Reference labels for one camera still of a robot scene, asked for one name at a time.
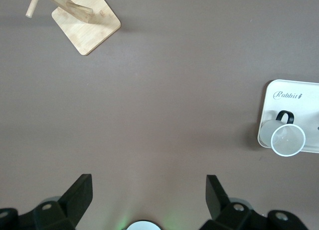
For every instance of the wooden cup rack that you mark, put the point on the wooden cup rack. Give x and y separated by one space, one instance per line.
84 33

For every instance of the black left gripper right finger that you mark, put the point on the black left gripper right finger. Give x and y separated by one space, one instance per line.
219 200

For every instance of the cream tray with Rabbit print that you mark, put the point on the cream tray with Rabbit print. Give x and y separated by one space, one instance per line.
306 110

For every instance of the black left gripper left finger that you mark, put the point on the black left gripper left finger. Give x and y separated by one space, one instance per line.
74 197

